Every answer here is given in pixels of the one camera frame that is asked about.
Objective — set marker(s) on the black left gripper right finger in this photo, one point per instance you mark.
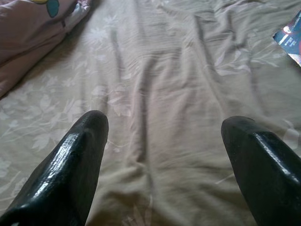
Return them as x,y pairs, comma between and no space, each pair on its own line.
268,179

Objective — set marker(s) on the colourful anime cover book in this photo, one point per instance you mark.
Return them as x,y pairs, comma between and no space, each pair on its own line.
291,40

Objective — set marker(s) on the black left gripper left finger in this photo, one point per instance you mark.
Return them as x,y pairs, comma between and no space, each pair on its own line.
61,179

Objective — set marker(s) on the pink cartoon print quilt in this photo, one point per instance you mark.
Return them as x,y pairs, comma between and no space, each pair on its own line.
28,35

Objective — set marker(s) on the beige floral bed sheet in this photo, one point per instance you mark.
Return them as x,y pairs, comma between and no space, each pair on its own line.
164,82

